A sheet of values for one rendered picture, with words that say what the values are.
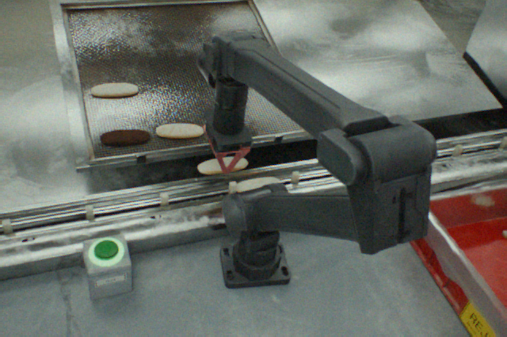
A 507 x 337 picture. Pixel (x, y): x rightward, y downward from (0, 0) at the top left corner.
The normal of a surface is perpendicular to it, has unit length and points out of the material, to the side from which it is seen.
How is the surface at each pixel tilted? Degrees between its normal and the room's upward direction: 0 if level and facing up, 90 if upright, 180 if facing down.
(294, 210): 88
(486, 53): 90
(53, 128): 0
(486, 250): 0
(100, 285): 90
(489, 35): 90
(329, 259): 0
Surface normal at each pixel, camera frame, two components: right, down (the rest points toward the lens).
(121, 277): 0.33, 0.64
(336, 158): -0.90, 0.19
